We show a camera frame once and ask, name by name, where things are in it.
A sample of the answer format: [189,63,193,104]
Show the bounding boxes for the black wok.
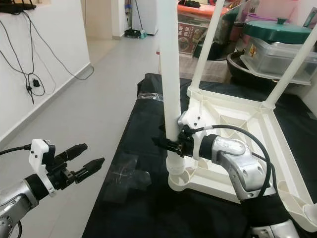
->
[227,52,278,90]

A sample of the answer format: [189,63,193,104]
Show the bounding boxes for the orange bin lid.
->
[177,4,228,20]

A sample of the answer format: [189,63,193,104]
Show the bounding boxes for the black wall cable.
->
[0,11,95,105]

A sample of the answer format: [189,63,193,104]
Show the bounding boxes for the black router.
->
[0,0,38,14]

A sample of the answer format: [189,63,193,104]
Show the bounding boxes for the white plastic table leg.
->
[156,0,186,177]
[264,27,317,109]
[189,0,227,92]

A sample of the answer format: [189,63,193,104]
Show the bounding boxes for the dark picture frame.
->
[305,7,317,30]

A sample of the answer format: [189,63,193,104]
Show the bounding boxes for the small black object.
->
[178,1,201,8]

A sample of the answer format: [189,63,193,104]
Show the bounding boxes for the black bag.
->
[208,10,246,60]

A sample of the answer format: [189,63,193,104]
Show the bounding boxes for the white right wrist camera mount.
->
[177,110,206,159]

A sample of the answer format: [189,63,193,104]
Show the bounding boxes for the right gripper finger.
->
[151,137,184,157]

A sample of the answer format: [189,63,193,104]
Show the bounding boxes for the red printed cardboard box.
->
[178,22,209,55]

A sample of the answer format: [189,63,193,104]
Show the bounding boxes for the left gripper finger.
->
[74,158,106,184]
[59,144,88,162]

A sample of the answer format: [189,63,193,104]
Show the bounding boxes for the white fridge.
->
[131,0,159,35]

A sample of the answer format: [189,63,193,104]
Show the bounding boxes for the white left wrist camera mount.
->
[30,139,57,196]

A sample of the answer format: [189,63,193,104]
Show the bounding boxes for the pink box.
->
[258,0,300,20]

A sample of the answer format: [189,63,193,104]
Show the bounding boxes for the black table cloth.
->
[82,73,317,238]

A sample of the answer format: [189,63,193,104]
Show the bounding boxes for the beige cloth-covered bench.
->
[158,50,231,84]

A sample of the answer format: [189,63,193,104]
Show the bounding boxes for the clear tape patch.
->
[104,154,152,204]

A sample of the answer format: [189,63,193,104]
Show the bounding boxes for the clear plastic container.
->
[240,36,317,85]

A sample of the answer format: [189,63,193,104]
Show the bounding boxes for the white plastic table top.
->
[167,85,317,234]

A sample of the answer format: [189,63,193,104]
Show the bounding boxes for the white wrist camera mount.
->
[177,110,206,159]
[30,139,57,196]

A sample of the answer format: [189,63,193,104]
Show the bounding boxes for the mop with black head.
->
[124,0,148,39]

